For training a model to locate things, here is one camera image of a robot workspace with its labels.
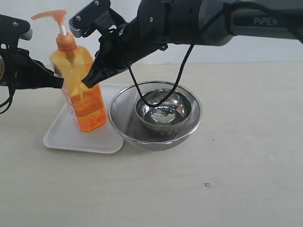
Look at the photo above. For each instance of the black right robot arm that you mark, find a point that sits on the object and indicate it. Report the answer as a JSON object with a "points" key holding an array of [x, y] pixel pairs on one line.
{"points": [[159, 23]]}

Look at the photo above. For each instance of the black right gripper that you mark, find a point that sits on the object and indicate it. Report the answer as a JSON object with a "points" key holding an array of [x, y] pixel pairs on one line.
{"points": [[111, 57]]}

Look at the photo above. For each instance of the white rectangular plastic tray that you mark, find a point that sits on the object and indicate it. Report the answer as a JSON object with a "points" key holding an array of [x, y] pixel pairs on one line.
{"points": [[63, 134]]}

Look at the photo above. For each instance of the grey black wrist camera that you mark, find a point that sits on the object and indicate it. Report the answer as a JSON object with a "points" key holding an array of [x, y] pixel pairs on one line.
{"points": [[88, 15]]}

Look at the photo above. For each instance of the orange dish soap pump bottle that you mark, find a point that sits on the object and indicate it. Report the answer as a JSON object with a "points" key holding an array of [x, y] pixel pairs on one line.
{"points": [[72, 63]]}

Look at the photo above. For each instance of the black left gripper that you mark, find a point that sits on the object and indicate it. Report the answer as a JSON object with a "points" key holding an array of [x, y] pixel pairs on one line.
{"points": [[19, 71]]}

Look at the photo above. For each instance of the steel mesh colander bowl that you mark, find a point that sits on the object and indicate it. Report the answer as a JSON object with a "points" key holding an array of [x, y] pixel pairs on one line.
{"points": [[124, 120]]}

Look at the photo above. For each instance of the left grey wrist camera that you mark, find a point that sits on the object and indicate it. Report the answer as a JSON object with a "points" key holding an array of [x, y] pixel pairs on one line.
{"points": [[13, 29]]}

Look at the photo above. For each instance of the small steel bowl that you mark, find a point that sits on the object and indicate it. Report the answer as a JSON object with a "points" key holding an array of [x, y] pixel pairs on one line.
{"points": [[171, 115]]}

